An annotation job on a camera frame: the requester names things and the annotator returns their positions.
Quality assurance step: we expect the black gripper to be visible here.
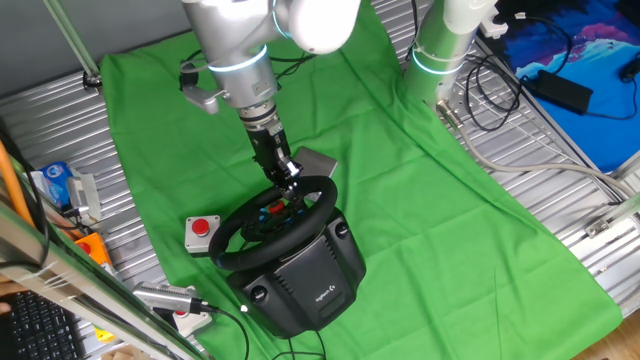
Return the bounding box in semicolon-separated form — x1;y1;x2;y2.
247;122;308;205

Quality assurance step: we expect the black leather steering wheel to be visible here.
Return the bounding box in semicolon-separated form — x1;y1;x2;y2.
208;174;339;272

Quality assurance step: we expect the black wheel base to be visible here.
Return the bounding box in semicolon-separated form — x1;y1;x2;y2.
225;207;367;340

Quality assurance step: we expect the silver digital scale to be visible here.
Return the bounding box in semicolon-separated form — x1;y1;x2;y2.
292;145;339;180

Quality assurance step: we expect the white box red button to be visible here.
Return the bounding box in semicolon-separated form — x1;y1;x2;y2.
183;214;222;257
167;307;214;337

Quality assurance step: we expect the green cloth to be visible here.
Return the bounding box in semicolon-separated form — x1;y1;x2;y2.
99;0;624;360

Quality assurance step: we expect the orange box red button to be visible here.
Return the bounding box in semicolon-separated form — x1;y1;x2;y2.
73;232;114;266

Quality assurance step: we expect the thin metal pole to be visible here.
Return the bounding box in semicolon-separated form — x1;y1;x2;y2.
42;0;105;95

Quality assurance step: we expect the blue tissue pack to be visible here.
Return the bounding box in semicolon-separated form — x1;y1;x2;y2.
29;160;76;209

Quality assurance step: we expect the wooden block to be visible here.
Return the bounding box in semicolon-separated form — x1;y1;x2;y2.
99;348;139;360

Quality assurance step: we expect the white power plug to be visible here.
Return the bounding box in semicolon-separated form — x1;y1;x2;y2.
478;13;510;40

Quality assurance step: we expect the orange pole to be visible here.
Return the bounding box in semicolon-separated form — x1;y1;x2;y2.
0;139;35;229

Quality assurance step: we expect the black power adapter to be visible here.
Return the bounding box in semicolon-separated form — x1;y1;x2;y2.
534;68;595;116

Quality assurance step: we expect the black keyboard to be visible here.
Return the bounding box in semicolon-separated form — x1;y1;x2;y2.
0;290;89;360

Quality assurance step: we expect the blue patterned mat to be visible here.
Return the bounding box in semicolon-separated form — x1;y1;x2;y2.
479;0;640;174

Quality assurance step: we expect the black computer mouse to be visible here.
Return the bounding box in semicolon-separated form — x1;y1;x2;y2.
619;54;640;84

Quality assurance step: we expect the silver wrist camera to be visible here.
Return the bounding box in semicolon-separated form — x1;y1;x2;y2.
179;82;229;116

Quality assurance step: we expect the black camera cable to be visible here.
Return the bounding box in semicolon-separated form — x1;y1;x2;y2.
198;298;251;360

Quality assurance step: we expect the grey depth camera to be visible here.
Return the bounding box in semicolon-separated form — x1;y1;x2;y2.
132;280;206;316

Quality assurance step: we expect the thick grey cable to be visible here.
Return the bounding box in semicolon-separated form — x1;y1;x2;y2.
435;99;639;201

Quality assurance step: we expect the black cable bundle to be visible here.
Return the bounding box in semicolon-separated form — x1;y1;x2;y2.
463;52;525;133

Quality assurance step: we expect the silver ribbed camera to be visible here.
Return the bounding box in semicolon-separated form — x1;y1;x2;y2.
66;172;103;221

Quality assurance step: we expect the aluminium frame rail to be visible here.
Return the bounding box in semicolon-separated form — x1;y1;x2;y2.
0;197;209;360
583;192;640;240

